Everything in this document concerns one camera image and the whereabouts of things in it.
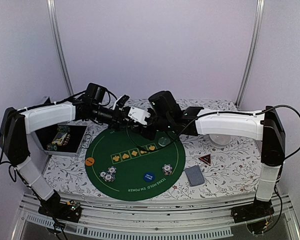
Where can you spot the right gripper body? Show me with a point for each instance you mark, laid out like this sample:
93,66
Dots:
163,123

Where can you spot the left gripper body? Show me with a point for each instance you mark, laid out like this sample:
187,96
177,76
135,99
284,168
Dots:
105,117

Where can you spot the clear dealer button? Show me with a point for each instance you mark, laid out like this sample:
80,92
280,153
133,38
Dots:
164,141

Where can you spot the poker chip stack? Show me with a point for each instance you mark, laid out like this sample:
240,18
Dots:
167,169
109,175

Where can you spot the orange big blind button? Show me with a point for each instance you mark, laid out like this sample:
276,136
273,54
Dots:
89,161

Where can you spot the blue small blind button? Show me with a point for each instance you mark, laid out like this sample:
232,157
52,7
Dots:
149,177

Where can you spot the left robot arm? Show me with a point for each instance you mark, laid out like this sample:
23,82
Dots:
18,126

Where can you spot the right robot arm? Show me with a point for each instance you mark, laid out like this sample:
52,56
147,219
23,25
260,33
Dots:
262,126

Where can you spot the upper poker chip row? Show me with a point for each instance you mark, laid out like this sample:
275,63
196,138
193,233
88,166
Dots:
63,128

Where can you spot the poker chip row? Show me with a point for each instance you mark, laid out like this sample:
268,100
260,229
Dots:
55,147
63,128

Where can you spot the aluminium poker set case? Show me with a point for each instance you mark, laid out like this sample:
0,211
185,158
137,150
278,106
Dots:
44,136

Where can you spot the boxed card deck in case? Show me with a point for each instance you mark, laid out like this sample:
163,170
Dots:
61,138

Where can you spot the lower poker chip row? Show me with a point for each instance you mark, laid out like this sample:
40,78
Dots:
55,147

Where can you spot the white bowl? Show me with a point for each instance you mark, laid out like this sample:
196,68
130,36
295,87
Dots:
220,139

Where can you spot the black red triangle token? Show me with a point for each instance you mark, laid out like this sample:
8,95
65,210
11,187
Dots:
206,159

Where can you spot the round green poker mat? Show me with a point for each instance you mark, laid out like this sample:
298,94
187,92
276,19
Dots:
133,156

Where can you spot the blue-backed card deck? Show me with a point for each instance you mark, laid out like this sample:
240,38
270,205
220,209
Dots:
194,176

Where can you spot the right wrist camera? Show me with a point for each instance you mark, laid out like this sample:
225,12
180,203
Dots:
139,115

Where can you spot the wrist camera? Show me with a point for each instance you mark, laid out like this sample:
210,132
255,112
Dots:
139,115
120,102

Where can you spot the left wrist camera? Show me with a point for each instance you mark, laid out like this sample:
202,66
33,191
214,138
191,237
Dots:
120,102

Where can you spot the left aluminium frame post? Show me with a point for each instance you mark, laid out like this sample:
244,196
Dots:
52,13

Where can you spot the aluminium frame post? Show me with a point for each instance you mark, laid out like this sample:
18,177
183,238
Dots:
52,13
260,4

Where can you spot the front aluminium rail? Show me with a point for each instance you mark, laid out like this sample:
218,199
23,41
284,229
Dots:
188,219

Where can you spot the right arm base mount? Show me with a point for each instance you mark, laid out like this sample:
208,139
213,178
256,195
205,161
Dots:
250,215

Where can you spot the right aluminium frame post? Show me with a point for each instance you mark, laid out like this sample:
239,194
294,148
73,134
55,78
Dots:
260,4

